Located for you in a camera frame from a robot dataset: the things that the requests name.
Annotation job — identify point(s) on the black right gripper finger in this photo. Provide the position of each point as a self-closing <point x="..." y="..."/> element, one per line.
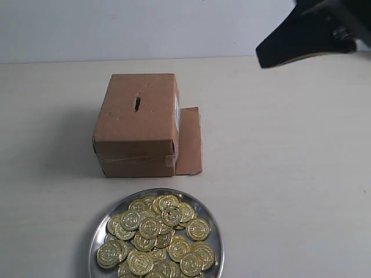
<point x="311" y="29"/>

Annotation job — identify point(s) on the cardboard box with slot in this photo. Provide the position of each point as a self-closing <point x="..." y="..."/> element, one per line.
<point x="142" y="131"/>

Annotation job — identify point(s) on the round steel plate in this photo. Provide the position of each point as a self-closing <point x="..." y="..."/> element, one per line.
<point x="214" y="239"/>

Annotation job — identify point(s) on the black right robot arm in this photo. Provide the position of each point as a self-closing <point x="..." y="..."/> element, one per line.
<point x="355" y="15"/>

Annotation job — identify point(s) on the gold coin far right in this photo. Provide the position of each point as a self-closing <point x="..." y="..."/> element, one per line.
<point x="198" y="229"/>

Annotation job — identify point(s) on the gold coin top of pile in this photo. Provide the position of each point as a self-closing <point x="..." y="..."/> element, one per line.
<point x="171" y="216"/>

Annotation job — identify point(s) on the gold coin centre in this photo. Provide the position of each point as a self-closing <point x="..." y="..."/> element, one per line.
<point x="149" y="228"/>

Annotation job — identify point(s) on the gold coin upper left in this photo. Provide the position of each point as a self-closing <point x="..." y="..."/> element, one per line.
<point x="130" y="220"/>

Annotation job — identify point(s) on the gold coin lower right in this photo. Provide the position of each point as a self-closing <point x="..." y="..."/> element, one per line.
<point x="191" y="264"/>

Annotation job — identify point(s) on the gold coin left edge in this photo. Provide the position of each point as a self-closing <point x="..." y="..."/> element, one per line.
<point x="108" y="254"/>

